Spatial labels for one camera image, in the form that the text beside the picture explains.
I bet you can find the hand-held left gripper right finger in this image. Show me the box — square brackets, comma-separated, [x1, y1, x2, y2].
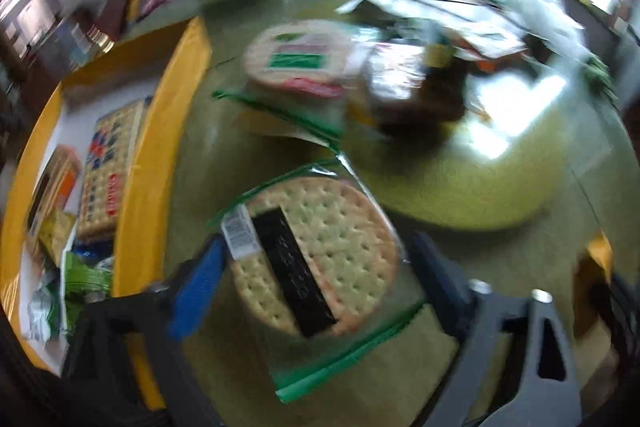
[410, 231, 584, 427]

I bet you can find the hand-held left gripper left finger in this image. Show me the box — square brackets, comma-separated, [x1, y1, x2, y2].
[62, 234, 227, 427]

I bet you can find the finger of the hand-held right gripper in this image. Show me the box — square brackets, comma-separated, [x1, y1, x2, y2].
[590, 274, 640, 358]

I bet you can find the round cracker pack black label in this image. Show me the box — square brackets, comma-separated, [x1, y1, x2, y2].
[206, 158, 432, 404]

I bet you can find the yellow taped cardboard box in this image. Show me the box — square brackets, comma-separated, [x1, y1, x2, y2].
[0, 16, 212, 414]

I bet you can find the blue red cracker packet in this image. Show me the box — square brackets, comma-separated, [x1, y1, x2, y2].
[76, 98, 152, 244]

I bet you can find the yellow green snack packet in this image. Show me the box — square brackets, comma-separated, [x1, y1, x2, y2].
[37, 208, 77, 266]

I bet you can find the open silver green wrapper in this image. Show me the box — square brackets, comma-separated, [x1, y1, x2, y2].
[366, 43, 427, 108]

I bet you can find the green cloth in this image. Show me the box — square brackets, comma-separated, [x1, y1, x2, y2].
[585, 57, 618, 102]

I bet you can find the round cracker pack green label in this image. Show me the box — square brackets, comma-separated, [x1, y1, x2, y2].
[211, 19, 369, 144]

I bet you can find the white plastic bag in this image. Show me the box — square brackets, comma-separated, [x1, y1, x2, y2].
[509, 0, 592, 58]

